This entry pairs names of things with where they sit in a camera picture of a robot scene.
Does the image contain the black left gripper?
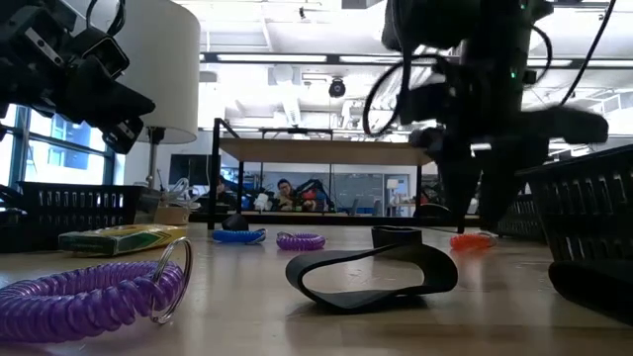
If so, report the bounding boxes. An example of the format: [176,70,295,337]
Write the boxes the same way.
[0,0,156,155]

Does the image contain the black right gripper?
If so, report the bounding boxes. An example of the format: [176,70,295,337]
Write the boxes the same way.
[408,106,608,234]

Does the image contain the orange coil wrist keychain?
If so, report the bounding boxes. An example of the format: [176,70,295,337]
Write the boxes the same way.
[449,231,497,251]

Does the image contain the yellow green crayon box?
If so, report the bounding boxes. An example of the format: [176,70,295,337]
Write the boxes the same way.
[57,223,188,257]

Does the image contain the blue coil wrist keychain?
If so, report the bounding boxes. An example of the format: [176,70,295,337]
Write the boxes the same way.
[212,227,267,245]

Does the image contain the purple coil wrist keychain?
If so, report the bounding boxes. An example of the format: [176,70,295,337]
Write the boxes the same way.
[0,236,193,344]
[275,230,327,251]

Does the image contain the white shade table lamp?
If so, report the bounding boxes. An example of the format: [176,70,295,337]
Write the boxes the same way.
[112,0,202,226]

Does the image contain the black computer monitor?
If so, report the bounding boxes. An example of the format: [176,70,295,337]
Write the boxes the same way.
[168,153,215,187]

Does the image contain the dark background workbench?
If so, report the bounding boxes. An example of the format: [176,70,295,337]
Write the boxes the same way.
[190,210,464,226]

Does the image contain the wooden shelf black metal legs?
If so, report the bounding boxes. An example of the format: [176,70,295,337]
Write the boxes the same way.
[210,117,436,233]

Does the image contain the black ceiling light track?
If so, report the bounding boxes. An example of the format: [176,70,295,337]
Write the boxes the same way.
[200,51,633,70]

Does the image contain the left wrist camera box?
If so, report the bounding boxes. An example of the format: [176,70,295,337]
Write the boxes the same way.
[73,27,132,81]

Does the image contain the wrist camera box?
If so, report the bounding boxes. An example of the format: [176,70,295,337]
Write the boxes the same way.
[73,27,132,81]
[399,81,449,126]

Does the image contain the large window black frame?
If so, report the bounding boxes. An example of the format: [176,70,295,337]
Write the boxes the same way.
[0,103,118,189]

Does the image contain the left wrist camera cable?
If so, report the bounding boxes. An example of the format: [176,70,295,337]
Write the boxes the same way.
[84,0,128,39]

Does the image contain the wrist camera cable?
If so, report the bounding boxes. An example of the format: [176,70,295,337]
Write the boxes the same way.
[362,52,449,138]
[84,0,128,39]

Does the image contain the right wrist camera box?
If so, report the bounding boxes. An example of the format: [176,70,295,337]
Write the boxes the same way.
[399,81,449,126]

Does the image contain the clear lamp power cord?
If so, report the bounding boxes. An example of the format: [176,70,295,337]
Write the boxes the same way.
[160,176,202,209]

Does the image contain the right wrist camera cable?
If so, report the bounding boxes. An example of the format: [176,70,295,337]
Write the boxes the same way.
[362,52,449,138]

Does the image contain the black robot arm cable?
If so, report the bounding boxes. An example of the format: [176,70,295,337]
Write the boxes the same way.
[560,0,619,108]

